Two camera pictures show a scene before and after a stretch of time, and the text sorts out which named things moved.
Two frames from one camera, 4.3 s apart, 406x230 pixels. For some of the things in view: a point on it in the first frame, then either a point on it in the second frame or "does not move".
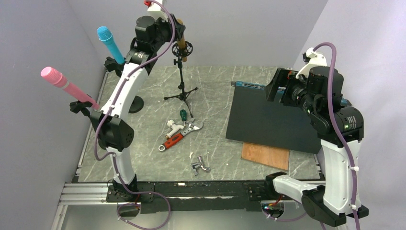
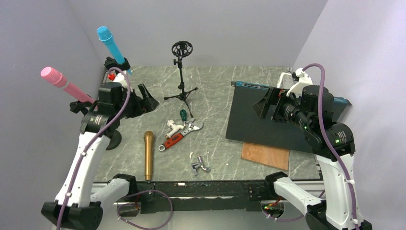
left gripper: (180, 29) → (149, 103)
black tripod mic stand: (181, 51) does not move
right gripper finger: (281, 79) → (264, 108)
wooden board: (267, 155) does not move
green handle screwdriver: (183, 113) does not move
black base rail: (195, 196) does not move
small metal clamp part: (196, 165) does not move
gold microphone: (181, 45) → (148, 137)
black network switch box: (251, 119) does not move
